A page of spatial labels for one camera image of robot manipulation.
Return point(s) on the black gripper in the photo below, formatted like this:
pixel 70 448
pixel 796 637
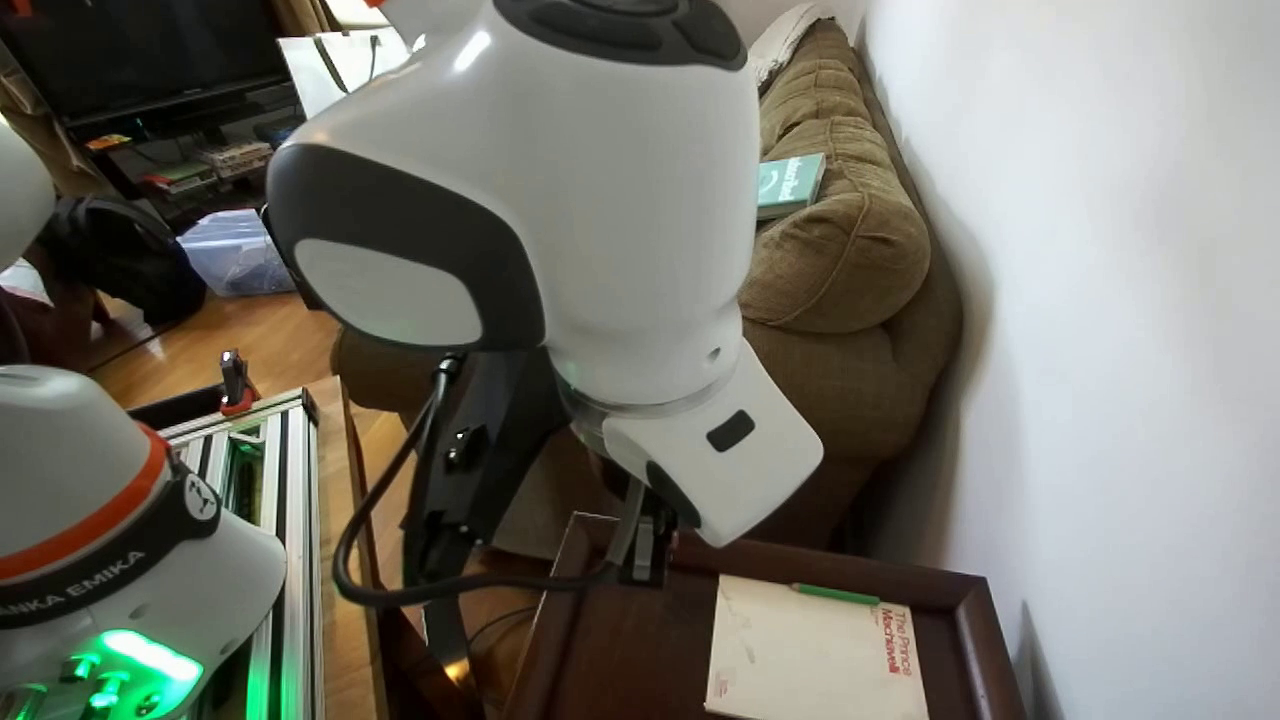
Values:
pixel 472 455

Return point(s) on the white orange Franka robot arm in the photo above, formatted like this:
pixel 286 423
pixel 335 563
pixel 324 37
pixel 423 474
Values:
pixel 602 201

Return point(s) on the dark wood side table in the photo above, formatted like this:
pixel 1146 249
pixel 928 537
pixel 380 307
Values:
pixel 613 655

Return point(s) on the black orange bar clamp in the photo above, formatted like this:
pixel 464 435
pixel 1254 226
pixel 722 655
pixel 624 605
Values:
pixel 236 387

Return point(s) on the blue plastic bag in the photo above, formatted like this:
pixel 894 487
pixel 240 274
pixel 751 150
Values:
pixel 234 255

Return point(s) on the black bag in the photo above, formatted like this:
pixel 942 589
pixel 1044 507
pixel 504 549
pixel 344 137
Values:
pixel 125 261

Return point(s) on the white paper booklet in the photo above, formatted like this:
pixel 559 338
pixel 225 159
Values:
pixel 812 663

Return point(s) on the white paper bag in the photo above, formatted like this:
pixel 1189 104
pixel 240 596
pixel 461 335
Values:
pixel 341 65

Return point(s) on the olive brown fabric sofa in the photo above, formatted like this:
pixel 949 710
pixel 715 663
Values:
pixel 843 265

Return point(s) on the dark tv stand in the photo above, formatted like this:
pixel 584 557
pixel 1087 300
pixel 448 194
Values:
pixel 186 152

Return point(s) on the black flat television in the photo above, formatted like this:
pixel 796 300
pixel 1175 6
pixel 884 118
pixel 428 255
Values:
pixel 147 47

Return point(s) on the small grey black bracket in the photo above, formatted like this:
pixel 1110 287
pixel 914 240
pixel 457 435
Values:
pixel 644 532

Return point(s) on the aluminium profile frame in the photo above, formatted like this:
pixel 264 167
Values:
pixel 286 532

